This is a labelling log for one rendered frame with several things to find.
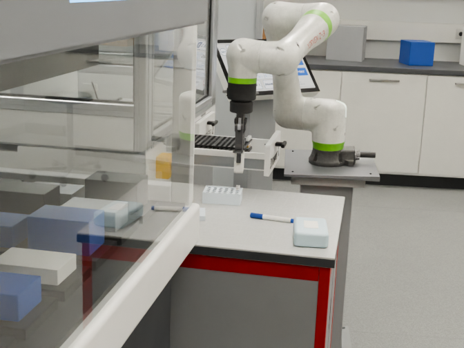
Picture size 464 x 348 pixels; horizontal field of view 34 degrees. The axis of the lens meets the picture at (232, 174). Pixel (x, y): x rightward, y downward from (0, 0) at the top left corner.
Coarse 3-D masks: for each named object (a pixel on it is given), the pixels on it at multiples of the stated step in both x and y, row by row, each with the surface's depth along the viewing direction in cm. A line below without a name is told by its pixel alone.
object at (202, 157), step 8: (224, 136) 285; (256, 144) 283; (264, 144) 282; (200, 152) 262; (208, 152) 262; (216, 152) 261; (224, 152) 261; (232, 152) 260; (248, 152) 260; (256, 152) 284; (264, 152) 283; (200, 160) 263; (208, 160) 262; (216, 160) 262; (224, 160) 261; (232, 160) 261; (248, 160) 260; (256, 160) 259; (248, 168) 261; (256, 168) 260
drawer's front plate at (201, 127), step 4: (212, 112) 316; (204, 116) 306; (208, 116) 306; (212, 116) 314; (200, 120) 297; (204, 120) 300; (208, 120) 306; (212, 120) 314; (196, 124) 291; (200, 124) 293; (204, 124) 300; (196, 128) 292; (200, 128) 294; (204, 128) 301; (208, 128) 308; (212, 128) 316; (196, 132) 292; (200, 132) 294; (204, 132) 302; (208, 132) 308
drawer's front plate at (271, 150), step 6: (276, 132) 279; (270, 138) 268; (276, 138) 271; (270, 144) 257; (270, 150) 257; (276, 150) 274; (264, 156) 257; (270, 156) 258; (276, 156) 276; (264, 162) 257; (270, 162) 259; (276, 162) 277; (264, 168) 258; (264, 174) 258
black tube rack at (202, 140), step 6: (198, 138) 276; (204, 138) 277; (210, 138) 277; (216, 138) 278; (222, 138) 278; (228, 138) 278; (234, 138) 279; (198, 144) 266; (204, 144) 267; (210, 144) 267; (216, 144) 267; (222, 144) 268; (228, 144) 268; (234, 144) 269; (228, 150) 272; (234, 150) 273; (246, 150) 274
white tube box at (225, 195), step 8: (208, 192) 246; (216, 192) 245; (224, 192) 246; (232, 192) 247; (240, 192) 246; (208, 200) 244; (216, 200) 244; (224, 200) 244; (232, 200) 244; (240, 200) 245
